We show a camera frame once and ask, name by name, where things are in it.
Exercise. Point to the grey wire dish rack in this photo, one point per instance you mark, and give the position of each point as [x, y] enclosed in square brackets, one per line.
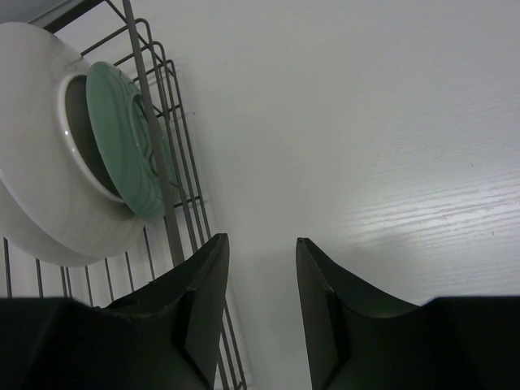
[53, 317]

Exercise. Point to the small blue floral plate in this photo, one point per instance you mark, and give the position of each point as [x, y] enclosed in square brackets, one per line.
[120, 128]

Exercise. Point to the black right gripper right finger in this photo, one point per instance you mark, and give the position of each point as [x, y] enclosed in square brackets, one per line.
[357, 336]

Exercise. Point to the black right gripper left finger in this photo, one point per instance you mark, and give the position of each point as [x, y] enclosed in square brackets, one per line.
[166, 334]

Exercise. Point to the white plate grey rim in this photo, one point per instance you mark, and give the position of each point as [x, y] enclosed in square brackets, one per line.
[58, 203]

